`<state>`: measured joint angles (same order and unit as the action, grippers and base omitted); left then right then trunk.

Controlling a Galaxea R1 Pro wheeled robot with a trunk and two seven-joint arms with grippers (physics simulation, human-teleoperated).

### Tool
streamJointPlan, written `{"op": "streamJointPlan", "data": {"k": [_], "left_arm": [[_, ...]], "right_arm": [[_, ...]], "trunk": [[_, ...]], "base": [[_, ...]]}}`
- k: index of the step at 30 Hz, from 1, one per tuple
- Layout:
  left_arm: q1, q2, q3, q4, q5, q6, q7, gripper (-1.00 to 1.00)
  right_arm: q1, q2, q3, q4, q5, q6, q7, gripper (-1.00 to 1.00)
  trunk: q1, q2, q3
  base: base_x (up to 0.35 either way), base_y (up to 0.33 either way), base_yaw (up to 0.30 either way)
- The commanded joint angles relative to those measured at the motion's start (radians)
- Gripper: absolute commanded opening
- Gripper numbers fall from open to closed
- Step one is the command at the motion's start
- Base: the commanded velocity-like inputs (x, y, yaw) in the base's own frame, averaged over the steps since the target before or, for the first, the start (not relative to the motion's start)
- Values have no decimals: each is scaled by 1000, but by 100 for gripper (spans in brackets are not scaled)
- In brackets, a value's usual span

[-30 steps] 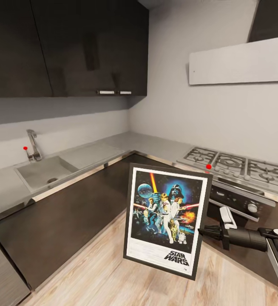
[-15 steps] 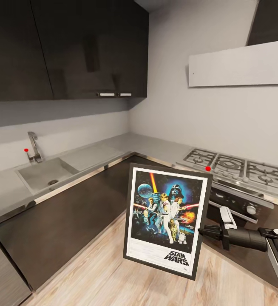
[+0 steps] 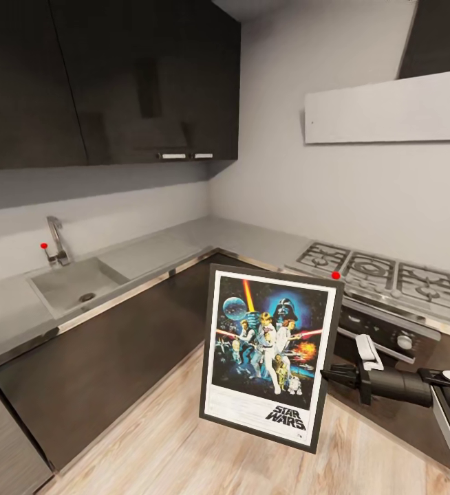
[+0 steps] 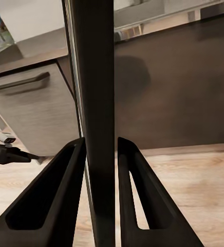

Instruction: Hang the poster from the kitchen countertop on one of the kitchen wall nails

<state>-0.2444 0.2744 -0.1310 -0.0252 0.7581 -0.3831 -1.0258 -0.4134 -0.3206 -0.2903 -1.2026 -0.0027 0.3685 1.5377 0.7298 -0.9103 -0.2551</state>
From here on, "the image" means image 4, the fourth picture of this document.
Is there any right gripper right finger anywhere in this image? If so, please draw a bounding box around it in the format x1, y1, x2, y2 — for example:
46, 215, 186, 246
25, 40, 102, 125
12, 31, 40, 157
118, 137, 204, 247

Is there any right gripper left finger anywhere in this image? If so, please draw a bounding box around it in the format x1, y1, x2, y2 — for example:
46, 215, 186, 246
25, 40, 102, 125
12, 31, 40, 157
0, 137, 86, 247

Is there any poster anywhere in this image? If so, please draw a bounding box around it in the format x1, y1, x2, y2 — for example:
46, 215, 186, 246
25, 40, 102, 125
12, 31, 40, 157
62, 0, 116, 247

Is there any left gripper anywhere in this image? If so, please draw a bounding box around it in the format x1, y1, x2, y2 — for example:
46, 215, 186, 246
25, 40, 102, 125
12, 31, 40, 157
0, 145, 39, 165

